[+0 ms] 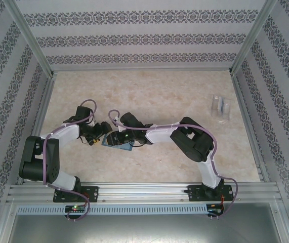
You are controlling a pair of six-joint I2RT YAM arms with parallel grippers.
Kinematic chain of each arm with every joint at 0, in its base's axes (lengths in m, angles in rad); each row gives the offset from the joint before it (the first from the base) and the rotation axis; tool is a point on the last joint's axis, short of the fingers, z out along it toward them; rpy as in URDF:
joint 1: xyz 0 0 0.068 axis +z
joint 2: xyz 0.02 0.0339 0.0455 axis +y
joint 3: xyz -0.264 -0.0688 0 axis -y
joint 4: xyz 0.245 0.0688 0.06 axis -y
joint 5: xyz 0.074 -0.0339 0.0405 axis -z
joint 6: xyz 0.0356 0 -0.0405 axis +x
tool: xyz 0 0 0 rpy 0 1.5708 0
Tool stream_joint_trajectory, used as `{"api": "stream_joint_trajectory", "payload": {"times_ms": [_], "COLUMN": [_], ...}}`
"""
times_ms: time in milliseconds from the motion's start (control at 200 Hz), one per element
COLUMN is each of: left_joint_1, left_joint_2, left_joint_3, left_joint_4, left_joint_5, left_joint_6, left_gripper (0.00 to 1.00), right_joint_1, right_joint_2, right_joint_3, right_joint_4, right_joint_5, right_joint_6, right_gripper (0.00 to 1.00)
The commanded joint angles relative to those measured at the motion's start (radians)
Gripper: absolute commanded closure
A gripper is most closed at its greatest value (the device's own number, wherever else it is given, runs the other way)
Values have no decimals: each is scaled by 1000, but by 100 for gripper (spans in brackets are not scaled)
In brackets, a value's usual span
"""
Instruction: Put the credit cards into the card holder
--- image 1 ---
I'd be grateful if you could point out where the clear plastic card box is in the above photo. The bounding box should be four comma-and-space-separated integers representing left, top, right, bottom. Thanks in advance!
211, 93, 231, 120

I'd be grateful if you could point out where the left circuit board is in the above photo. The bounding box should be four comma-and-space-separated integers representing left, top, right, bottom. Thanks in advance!
65, 205, 86, 213

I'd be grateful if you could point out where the grey metal sheet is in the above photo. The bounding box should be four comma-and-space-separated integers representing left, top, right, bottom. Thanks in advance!
7, 214, 286, 243

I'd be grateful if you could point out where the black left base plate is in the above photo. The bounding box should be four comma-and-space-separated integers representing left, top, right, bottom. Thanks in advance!
53, 186, 99, 203

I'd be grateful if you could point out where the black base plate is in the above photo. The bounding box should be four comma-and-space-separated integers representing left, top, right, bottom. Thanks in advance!
53, 186, 99, 203
187, 184, 235, 203

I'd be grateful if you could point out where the aluminium side rail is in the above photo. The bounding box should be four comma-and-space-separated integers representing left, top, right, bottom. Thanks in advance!
231, 73, 268, 182
16, 72, 59, 184

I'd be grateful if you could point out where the aluminium mounting rail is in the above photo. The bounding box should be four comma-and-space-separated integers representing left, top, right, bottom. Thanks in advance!
6, 181, 280, 203

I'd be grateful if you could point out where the aluminium back rail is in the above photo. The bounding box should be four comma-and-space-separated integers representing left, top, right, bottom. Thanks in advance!
50, 67, 233, 74

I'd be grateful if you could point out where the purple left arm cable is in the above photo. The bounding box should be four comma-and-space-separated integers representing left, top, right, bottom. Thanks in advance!
43, 98, 99, 223

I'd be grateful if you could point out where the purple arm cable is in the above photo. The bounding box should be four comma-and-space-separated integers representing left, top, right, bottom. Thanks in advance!
108, 109, 241, 220
43, 98, 99, 223

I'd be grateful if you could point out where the slotted cable duct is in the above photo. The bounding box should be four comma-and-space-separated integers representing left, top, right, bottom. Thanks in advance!
16, 204, 208, 215

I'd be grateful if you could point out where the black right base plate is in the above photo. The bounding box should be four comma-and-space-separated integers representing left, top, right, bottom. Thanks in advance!
187, 184, 235, 203

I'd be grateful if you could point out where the aluminium frame post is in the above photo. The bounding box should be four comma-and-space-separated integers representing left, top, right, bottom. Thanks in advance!
4, 0, 56, 78
229, 0, 279, 75

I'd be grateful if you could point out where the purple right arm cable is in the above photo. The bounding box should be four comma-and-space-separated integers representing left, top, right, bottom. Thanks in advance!
108, 109, 241, 220

